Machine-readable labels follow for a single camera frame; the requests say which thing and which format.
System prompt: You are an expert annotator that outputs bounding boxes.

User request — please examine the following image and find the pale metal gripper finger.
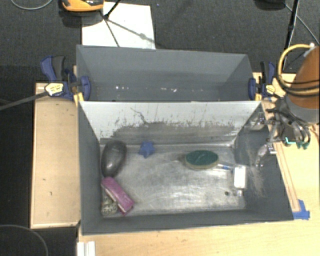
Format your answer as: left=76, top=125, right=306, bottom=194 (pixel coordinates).
left=254, top=143, right=278, bottom=169
left=246, top=111, right=270, bottom=131

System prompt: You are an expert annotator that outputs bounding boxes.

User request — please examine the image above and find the grey metal bin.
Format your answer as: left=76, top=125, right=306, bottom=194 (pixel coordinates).
left=75, top=44, right=295, bottom=236

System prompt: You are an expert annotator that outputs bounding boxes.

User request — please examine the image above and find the blue star-shaped toy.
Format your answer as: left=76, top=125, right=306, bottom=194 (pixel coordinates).
left=137, top=140, right=156, bottom=159

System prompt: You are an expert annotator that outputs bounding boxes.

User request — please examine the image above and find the dark grey computer mouse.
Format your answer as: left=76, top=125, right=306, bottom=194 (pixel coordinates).
left=100, top=140, right=128, bottom=177

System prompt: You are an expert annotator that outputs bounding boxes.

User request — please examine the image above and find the magenta flat box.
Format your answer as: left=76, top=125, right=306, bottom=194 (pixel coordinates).
left=100, top=176, right=135, bottom=217

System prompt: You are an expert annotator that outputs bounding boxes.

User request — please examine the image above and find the green spotted white toy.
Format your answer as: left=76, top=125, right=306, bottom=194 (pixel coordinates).
left=100, top=191, right=118, bottom=217

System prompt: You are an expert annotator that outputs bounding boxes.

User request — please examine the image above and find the green scrubber with clear handle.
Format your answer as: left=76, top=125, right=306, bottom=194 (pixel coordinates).
left=184, top=149, right=248, bottom=197

